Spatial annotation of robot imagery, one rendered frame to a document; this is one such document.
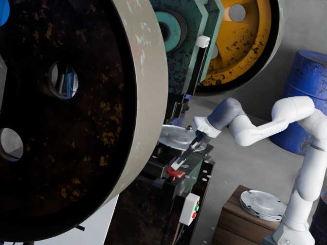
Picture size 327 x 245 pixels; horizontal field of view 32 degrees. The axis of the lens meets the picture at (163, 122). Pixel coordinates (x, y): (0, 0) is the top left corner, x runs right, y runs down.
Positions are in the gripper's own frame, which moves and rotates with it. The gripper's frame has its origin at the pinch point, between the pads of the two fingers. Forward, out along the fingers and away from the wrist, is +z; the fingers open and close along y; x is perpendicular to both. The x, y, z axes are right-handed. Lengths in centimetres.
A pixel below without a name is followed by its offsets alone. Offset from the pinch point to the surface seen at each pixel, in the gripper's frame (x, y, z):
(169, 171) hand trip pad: 0.3, -2.5, 4.8
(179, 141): 6.8, 28.2, 5.1
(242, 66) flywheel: 10, 66, -34
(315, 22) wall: -3, 363, -34
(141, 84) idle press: 17, -114, -66
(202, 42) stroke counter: 28, 15, -44
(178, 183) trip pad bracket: -6.5, 0.9, 8.0
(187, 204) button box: -15.9, 5.0, 15.2
